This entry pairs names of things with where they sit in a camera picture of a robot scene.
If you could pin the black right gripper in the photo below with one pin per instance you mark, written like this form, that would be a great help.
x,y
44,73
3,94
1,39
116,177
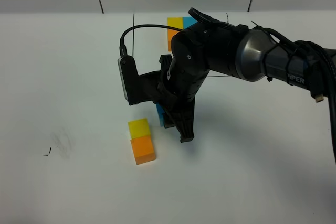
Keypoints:
x,y
180,79

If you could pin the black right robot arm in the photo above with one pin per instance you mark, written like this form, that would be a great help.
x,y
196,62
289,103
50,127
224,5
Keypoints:
x,y
243,53

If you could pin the template orange cube block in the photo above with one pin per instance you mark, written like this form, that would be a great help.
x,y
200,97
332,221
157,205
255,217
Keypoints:
x,y
170,34

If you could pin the template yellow cube block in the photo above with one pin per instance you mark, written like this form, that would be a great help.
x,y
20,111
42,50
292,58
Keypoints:
x,y
176,22

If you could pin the template blue cube block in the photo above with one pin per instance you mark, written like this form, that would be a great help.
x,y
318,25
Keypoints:
x,y
188,21

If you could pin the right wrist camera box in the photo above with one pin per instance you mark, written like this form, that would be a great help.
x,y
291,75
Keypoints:
x,y
137,88

